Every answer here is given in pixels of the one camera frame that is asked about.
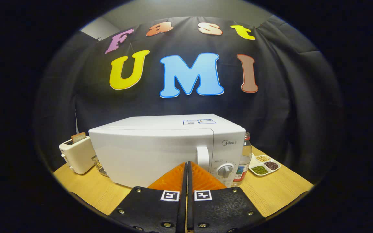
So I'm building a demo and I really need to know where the toast slice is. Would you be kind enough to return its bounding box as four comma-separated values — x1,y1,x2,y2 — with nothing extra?
71,132,86,144

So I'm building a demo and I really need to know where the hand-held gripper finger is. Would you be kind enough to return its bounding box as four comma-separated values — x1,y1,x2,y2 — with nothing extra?
187,161,266,233
109,162,187,233

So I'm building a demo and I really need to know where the glass bottle with red label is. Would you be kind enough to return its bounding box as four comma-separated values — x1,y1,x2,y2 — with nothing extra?
232,132,253,186

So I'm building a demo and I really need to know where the metal wire utensil holder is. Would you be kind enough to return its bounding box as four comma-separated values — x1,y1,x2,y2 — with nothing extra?
91,155,109,177

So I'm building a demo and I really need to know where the white divided dish of beans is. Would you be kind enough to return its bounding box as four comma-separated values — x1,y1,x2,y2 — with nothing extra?
249,154,281,177

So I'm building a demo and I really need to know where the white microwave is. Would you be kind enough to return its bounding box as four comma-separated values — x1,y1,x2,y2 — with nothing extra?
89,113,246,189

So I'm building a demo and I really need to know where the white toaster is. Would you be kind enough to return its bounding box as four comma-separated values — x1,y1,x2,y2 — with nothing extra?
59,136,96,175

